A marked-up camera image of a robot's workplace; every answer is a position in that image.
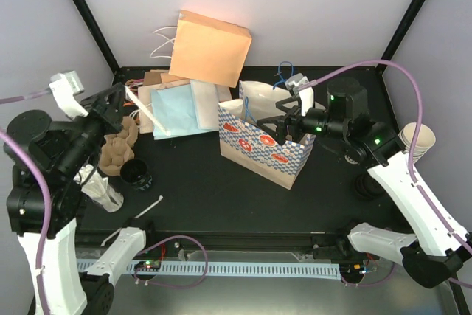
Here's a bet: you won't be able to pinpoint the white paper straw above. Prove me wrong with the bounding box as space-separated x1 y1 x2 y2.
125 86 170 136
134 195 164 219

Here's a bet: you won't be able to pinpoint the blue checkered paper bag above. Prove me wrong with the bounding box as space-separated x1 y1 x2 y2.
218 80 315 190

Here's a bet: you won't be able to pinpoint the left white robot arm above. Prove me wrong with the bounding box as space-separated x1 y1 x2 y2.
1 84 159 314

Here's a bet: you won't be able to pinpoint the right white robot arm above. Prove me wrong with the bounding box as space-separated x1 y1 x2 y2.
257 66 471 288

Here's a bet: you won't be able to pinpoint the brown pulp cup carrier stack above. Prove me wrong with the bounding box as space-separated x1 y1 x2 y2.
99 116 139 176

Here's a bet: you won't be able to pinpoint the beige kraft paper bag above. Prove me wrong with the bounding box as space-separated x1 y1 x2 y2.
137 78 192 134

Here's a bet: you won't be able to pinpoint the brown flat paper bag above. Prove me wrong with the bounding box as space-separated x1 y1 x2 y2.
143 70 173 86

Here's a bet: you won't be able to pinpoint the light blue paper bag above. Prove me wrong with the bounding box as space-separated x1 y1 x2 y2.
151 84 205 140

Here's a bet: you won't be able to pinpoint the white paper bag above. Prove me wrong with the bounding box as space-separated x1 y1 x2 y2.
190 80 219 131

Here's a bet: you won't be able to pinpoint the orange paper bag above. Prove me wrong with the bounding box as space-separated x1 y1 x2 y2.
169 10 252 88

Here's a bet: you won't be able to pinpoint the loose white paper straw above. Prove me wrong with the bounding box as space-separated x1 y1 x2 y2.
134 195 164 219

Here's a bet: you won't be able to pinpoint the tall stack paper cups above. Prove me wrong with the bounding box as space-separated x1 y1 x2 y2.
399 122 436 164

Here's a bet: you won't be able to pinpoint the blue bag handle cord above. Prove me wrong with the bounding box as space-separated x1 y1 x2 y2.
272 61 296 90
243 96 257 124

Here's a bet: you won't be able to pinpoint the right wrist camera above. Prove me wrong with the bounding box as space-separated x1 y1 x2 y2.
285 73 308 97

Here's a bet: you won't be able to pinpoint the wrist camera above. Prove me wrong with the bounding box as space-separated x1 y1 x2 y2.
49 70 84 95
285 73 308 97

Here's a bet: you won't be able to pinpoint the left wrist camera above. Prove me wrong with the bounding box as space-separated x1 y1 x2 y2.
49 70 84 95

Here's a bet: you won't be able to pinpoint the light blue cable duct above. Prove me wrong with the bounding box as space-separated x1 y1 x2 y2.
75 260 341 281

